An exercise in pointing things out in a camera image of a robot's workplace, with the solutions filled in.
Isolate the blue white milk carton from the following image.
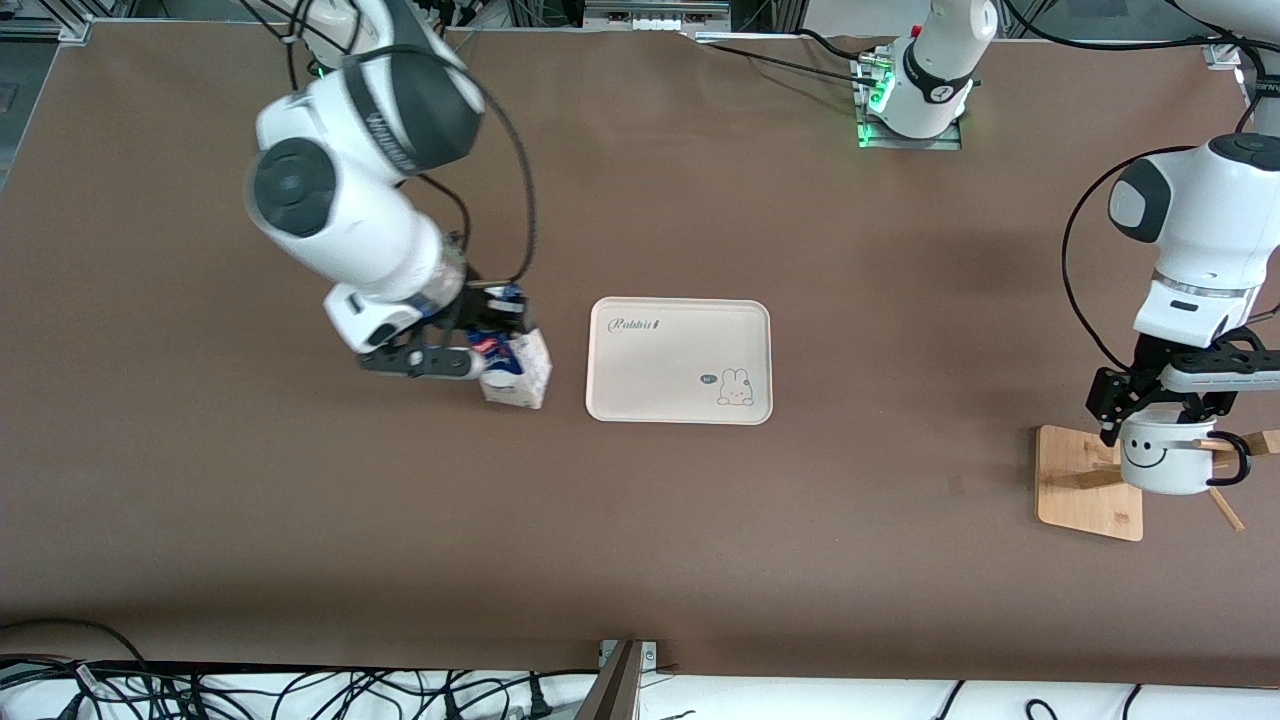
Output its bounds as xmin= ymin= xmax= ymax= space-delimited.
xmin=465 ymin=285 xmax=553 ymax=410

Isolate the white smiley mug black handle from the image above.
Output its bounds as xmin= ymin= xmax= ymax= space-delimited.
xmin=1117 ymin=412 xmax=1251 ymax=495

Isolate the wooden cup rack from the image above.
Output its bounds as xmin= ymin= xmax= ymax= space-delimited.
xmin=1036 ymin=385 xmax=1280 ymax=542

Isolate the cream rabbit print tray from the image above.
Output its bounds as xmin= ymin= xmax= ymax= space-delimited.
xmin=585 ymin=297 xmax=773 ymax=426

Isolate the grey power strip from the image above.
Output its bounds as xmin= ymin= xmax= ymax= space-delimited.
xmin=585 ymin=0 xmax=731 ymax=31

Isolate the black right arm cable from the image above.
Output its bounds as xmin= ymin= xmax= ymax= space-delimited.
xmin=415 ymin=172 xmax=474 ymax=263
xmin=345 ymin=45 xmax=541 ymax=289

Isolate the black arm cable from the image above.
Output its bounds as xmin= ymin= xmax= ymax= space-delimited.
xmin=1000 ymin=0 xmax=1280 ymax=376
xmin=345 ymin=45 xmax=541 ymax=289
xmin=415 ymin=172 xmax=474 ymax=263

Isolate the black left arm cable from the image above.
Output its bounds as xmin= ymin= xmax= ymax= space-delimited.
xmin=1000 ymin=0 xmax=1280 ymax=376

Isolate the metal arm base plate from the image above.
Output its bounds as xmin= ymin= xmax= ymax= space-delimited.
xmin=852 ymin=50 xmax=963 ymax=151

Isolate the black table cable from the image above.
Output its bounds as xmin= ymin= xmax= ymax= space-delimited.
xmin=690 ymin=38 xmax=883 ymax=89
xmin=795 ymin=28 xmax=881 ymax=66

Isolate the grey metal post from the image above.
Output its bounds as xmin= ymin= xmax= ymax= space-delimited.
xmin=575 ymin=640 xmax=644 ymax=720

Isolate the aluminium frame profile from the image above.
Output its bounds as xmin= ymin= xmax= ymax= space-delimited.
xmin=0 ymin=0 xmax=136 ymax=43

